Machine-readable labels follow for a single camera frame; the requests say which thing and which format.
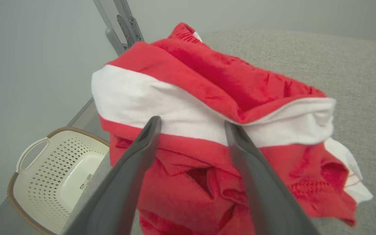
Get red shorts with white waistband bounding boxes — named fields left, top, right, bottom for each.
left=91, top=22, right=336, bottom=147

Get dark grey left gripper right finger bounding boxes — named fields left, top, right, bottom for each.
left=224, top=121, right=321, bottom=235

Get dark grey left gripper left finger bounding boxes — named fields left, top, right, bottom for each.
left=62, top=116, right=162, bottom=235

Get white laundry basket brown rim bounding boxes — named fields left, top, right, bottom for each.
left=7, top=127, right=111, bottom=235

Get small printed basket sticker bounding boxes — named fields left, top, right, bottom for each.
left=79, top=174, right=94, bottom=190

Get grey metal wheeled frame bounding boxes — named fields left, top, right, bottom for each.
left=93, top=0, right=145, bottom=56

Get red shirt with white sleeves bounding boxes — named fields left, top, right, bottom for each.
left=100, top=116, right=373, bottom=235

